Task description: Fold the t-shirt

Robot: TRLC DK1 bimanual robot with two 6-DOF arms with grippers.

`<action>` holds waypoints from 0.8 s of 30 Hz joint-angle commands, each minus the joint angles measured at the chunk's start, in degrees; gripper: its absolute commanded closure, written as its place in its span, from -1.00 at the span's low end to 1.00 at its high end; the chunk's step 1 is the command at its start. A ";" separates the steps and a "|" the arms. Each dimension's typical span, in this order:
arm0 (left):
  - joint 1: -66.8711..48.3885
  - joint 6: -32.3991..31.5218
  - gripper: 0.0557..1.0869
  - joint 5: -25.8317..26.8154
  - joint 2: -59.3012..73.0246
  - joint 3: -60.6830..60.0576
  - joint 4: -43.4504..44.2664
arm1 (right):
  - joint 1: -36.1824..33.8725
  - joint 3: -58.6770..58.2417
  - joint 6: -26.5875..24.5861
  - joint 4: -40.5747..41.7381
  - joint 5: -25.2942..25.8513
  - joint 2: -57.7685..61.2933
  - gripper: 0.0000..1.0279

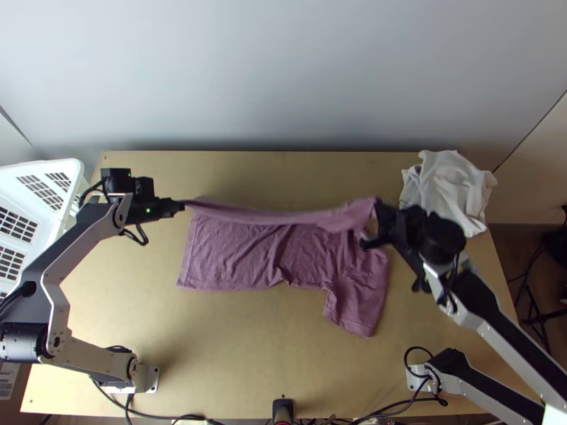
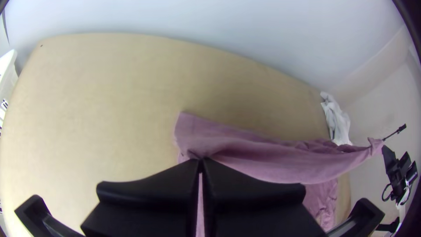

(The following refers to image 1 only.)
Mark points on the white laundry basket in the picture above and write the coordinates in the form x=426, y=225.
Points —
x=26, y=212

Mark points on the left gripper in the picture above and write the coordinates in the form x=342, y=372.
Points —
x=168, y=208

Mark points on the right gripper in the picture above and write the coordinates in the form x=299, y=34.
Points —
x=405, y=230

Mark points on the white t-shirt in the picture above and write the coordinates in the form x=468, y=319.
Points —
x=452, y=190

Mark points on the black tripod stand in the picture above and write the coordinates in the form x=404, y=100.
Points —
x=545, y=315

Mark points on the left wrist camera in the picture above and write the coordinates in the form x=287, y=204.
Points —
x=144, y=188

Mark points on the mauve t-shirt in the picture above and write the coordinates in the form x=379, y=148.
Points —
x=265, y=252

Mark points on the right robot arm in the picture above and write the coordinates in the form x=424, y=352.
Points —
x=487, y=330

